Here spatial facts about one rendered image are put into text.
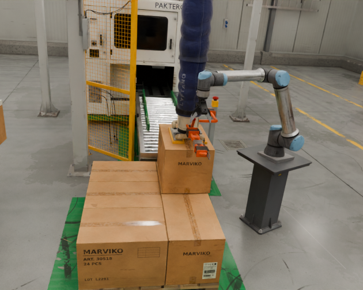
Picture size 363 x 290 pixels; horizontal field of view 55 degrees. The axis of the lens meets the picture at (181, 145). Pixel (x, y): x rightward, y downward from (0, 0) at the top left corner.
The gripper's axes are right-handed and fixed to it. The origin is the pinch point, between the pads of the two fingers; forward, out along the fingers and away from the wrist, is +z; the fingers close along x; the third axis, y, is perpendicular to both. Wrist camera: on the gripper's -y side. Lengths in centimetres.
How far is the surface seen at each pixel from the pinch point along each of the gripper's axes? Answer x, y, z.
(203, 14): 0, 31, -73
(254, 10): -154, 361, -71
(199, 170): -6.3, 12.6, 44.9
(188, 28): 9, 33, -62
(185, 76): 7.9, 34.1, -26.8
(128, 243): 50, -46, 68
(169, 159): 18.9, 12.6, 34.8
